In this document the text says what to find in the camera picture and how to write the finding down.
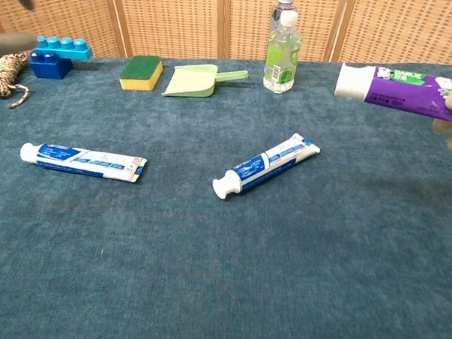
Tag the woven bamboo folding screen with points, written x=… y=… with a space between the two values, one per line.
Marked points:
x=172 y=21

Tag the blue toothpaste tube round cap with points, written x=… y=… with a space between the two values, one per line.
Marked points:
x=80 y=161

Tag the tall clear water bottle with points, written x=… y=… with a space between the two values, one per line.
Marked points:
x=278 y=14

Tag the clear bottle green label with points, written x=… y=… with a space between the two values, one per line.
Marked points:
x=281 y=63

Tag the purple toothpaste tube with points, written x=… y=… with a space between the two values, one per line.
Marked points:
x=394 y=90

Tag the blue toothpaste tube flared cap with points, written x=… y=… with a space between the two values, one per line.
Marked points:
x=263 y=163

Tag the light blue toy brick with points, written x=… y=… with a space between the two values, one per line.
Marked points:
x=66 y=51

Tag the light green dustpan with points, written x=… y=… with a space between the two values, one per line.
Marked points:
x=188 y=81

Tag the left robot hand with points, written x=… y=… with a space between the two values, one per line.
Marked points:
x=14 y=42

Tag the teal table cloth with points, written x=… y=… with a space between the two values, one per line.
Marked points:
x=207 y=251

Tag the yellow green sponge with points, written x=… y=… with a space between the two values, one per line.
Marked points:
x=140 y=70

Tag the dark blue toy brick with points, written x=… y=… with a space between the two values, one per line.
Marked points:
x=50 y=68

